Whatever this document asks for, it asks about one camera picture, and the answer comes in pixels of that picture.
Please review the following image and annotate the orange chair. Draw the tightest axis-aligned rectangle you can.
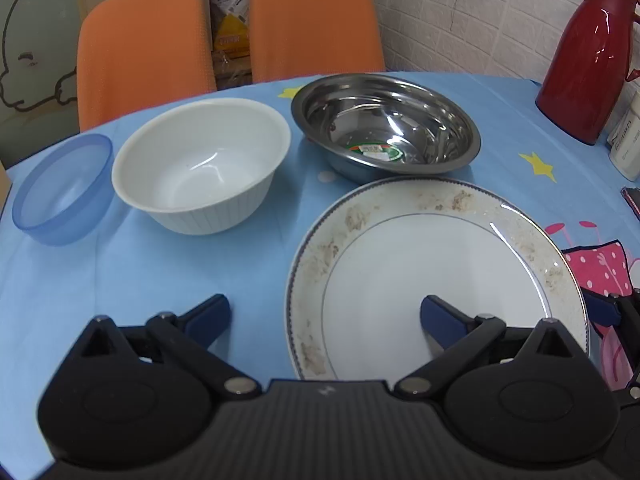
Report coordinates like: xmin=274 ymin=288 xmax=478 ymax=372
xmin=248 ymin=0 xmax=387 ymax=84
xmin=76 ymin=0 xmax=217 ymax=133

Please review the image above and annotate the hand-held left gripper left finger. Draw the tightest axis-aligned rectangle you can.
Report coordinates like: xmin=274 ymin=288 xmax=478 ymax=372
xmin=75 ymin=294 xmax=262 ymax=399

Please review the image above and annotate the red thermos jug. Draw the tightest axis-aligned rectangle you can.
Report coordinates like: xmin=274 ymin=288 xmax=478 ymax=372
xmin=534 ymin=0 xmax=640 ymax=145

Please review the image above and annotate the white bottle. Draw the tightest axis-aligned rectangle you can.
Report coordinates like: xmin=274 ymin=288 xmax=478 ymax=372
xmin=607 ymin=107 xmax=640 ymax=181

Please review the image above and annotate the cardboard box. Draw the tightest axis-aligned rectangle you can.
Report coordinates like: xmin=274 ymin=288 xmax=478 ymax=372
xmin=212 ymin=50 xmax=254 ymax=92

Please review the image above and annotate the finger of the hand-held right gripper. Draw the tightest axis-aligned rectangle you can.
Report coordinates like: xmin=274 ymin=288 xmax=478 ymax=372
xmin=585 ymin=287 xmax=640 ymax=397

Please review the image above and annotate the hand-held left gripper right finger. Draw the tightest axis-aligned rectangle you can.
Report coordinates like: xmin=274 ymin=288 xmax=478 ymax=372
xmin=393 ymin=295 xmax=587 ymax=402

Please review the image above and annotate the translucent blue plastic bowl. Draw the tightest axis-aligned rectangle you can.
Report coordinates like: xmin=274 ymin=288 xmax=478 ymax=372
xmin=11 ymin=133 xmax=115 ymax=246

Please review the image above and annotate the white plate with blue rim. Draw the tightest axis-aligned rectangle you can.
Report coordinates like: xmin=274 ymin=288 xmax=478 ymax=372
xmin=285 ymin=176 xmax=592 ymax=381

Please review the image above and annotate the dark flat object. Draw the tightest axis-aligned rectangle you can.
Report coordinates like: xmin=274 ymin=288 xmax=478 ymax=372
xmin=620 ymin=186 xmax=640 ymax=219

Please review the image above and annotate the stainless steel bowl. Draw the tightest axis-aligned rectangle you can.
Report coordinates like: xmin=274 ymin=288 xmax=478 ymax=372
xmin=291 ymin=73 xmax=482 ymax=184

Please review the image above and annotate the yellow packet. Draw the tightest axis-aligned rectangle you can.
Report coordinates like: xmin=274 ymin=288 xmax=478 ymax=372
xmin=207 ymin=0 xmax=251 ymax=59

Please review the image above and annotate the white ribbed bowl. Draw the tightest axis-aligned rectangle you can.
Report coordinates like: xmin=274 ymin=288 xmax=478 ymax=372
xmin=111 ymin=98 xmax=292 ymax=235

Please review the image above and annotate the blue printed tablecloth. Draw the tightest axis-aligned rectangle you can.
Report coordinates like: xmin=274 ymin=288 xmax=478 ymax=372
xmin=0 ymin=70 xmax=640 ymax=480

